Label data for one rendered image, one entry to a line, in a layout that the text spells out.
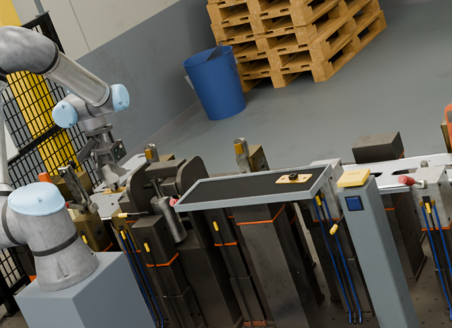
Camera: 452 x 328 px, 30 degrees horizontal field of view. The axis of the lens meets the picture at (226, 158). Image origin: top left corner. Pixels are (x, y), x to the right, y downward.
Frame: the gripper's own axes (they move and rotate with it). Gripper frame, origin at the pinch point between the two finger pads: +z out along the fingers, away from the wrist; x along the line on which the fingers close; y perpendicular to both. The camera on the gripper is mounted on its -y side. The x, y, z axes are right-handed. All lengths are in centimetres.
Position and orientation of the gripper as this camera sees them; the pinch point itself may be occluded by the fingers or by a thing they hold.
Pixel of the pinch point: (113, 185)
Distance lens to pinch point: 267.1
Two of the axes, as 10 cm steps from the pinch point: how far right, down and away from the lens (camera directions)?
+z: 3.1, 8.9, 3.3
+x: 4.3, -4.4, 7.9
